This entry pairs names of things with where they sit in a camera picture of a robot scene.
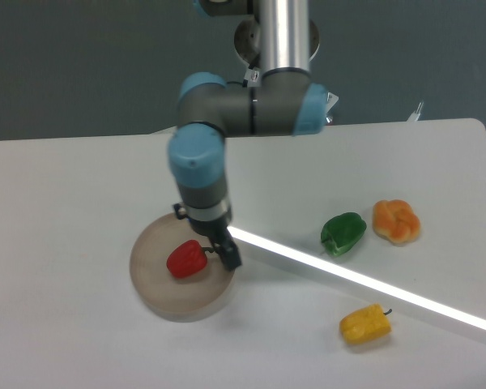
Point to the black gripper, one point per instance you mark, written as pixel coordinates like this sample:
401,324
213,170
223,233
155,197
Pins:
213,222

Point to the red bell pepper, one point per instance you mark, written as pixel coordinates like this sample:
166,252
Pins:
188,259

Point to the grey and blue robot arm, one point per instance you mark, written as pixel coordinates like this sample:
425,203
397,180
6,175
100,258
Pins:
286,102

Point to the green bell pepper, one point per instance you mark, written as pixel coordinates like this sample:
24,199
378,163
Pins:
340,233

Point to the yellow bell pepper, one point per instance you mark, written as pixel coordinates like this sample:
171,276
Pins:
365,324

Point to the orange knotted bread roll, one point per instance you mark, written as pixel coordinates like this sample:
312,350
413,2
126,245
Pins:
396,221

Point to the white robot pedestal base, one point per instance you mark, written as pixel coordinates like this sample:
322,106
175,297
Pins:
247,45

